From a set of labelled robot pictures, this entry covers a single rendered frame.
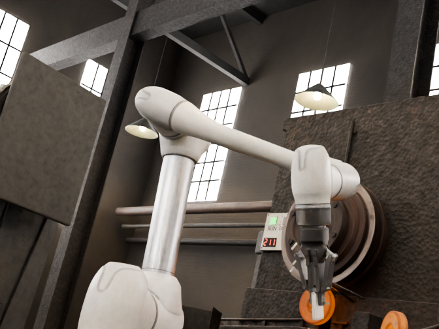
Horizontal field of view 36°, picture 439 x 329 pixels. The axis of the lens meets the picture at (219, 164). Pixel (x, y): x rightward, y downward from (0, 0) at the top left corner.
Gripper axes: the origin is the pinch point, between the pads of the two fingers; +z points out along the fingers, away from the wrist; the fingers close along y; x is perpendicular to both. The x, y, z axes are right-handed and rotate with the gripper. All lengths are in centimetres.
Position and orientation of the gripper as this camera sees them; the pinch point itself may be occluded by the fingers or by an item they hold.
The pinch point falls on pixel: (317, 305)
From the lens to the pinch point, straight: 178.2
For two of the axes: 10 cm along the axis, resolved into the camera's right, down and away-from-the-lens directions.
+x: -7.3, -0.1, -6.9
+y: -6.9, 0.7, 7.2
